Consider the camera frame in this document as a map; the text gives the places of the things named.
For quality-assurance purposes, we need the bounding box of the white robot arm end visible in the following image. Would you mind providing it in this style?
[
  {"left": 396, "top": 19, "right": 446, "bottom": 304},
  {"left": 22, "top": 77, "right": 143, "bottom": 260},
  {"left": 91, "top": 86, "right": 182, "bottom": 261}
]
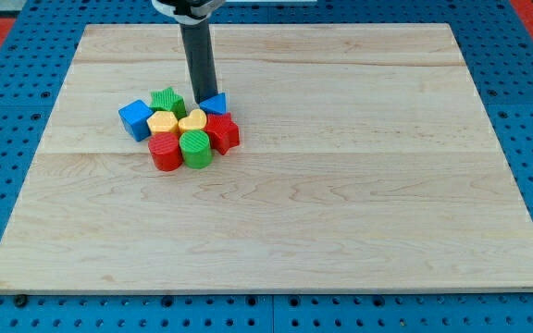
[{"left": 151, "top": 0, "right": 226, "bottom": 25}]

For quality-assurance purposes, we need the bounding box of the red star block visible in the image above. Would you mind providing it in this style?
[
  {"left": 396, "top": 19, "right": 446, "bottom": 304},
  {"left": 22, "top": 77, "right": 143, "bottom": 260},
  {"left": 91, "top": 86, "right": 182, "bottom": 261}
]
[{"left": 204, "top": 113, "right": 240, "bottom": 155}]

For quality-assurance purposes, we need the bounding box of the green star block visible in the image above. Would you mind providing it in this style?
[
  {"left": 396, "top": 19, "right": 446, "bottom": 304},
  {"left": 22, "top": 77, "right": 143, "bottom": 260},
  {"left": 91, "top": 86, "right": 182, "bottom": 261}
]
[{"left": 150, "top": 87, "right": 187, "bottom": 119}]

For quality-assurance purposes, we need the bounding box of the blue cube block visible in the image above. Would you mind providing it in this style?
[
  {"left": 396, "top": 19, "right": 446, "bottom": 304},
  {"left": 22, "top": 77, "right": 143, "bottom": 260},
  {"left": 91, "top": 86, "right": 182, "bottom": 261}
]
[{"left": 118, "top": 100, "right": 154, "bottom": 142}]

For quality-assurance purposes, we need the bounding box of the green cylinder block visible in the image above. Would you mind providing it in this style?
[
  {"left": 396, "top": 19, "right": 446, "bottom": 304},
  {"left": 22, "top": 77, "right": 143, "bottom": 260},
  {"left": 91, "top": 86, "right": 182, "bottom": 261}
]
[{"left": 180, "top": 129, "right": 212, "bottom": 169}]

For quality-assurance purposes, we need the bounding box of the blue triangle block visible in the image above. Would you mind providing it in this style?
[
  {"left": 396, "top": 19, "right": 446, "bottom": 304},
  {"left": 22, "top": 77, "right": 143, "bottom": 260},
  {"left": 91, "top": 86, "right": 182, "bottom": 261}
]
[{"left": 199, "top": 92, "right": 228, "bottom": 115}]

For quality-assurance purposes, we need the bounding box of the yellow heart block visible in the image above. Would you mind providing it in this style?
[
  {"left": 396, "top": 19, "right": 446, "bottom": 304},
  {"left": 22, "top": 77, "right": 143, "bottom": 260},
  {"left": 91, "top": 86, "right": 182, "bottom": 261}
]
[{"left": 179, "top": 109, "right": 207, "bottom": 134}]

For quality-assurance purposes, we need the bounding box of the light wooden board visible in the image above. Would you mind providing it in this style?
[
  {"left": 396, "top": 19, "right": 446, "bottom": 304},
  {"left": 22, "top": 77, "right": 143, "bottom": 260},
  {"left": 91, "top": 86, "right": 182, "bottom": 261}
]
[{"left": 0, "top": 23, "right": 533, "bottom": 295}]

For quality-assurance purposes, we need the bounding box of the red cylinder block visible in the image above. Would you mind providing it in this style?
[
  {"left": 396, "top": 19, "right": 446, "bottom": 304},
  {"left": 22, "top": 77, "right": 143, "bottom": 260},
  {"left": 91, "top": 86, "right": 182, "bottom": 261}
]
[{"left": 148, "top": 132, "right": 183, "bottom": 171}]

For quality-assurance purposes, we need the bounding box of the yellow hexagon block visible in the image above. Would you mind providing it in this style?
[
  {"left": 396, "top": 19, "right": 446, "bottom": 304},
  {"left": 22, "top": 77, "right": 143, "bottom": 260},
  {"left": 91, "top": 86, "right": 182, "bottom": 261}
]
[{"left": 146, "top": 111, "right": 180, "bottom": 137}]

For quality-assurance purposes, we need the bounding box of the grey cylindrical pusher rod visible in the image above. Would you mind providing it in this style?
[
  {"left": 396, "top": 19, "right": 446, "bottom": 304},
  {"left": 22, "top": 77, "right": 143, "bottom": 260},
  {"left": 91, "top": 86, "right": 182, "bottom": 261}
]
[{"left": 180, "top": 19, "right": 218, "bottom": 104}]

